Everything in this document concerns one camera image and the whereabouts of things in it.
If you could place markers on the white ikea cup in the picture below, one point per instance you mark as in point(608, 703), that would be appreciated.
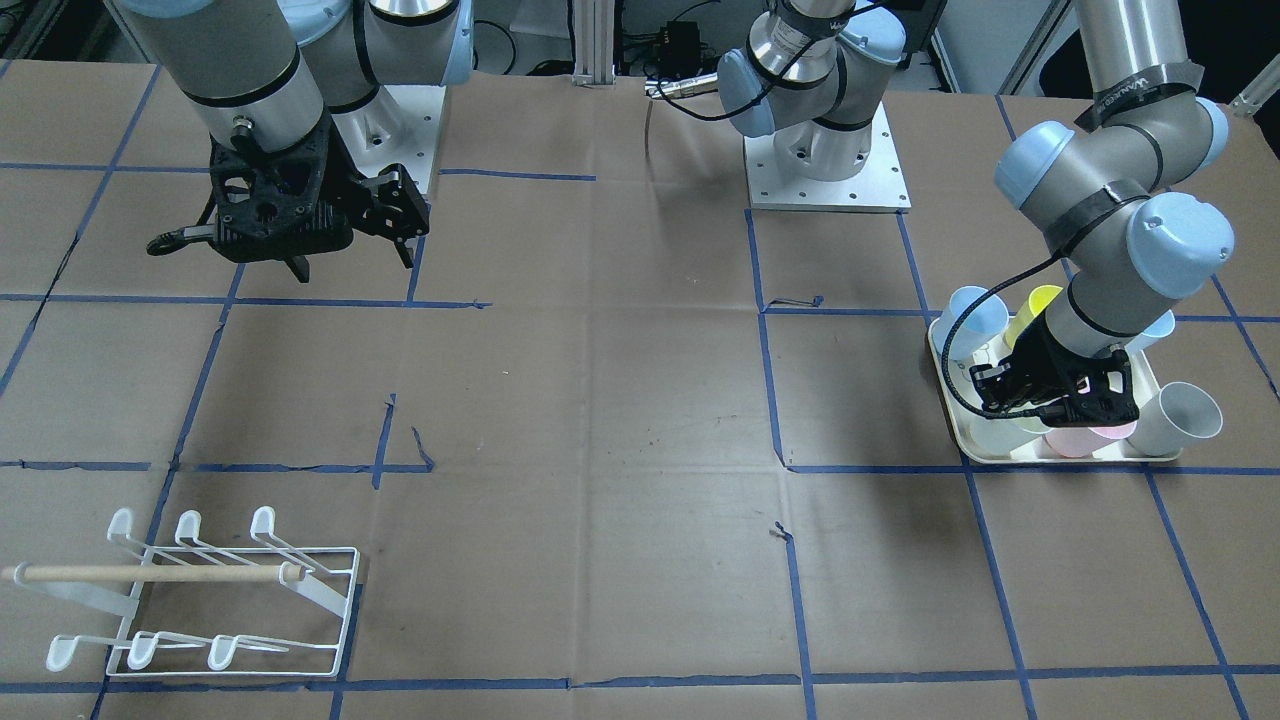
point(1002, 436)

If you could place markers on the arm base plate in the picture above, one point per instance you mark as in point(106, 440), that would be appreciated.
point(811, 168)
point(402, 125)

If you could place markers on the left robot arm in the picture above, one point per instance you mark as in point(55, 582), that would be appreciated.
point(813, 73)

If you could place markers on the yellow ikea cup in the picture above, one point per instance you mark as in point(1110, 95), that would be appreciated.
point(1037, 301)

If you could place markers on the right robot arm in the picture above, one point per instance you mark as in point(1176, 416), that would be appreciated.
point(277, 67)

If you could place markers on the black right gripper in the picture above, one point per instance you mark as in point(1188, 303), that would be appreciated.
point(344, 172)

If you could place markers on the cream plastic tray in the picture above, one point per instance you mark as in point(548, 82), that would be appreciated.
point(963, 422)

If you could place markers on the aluminium frame post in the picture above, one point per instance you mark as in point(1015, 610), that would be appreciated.
point(593, 35)

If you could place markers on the grey ikea cup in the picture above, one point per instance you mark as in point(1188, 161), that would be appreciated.
point(1178, 416)

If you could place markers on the white wire cup rack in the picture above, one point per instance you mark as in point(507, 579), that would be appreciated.
point(268, 609)

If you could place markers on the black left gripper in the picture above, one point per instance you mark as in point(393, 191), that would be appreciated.
point(1043, 357)

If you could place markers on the light blue ikea cup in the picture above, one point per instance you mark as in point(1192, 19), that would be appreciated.
point(1158, 330)
point(984, 323)

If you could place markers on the pink ikea cup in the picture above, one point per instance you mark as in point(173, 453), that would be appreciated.
point(1084, 441)

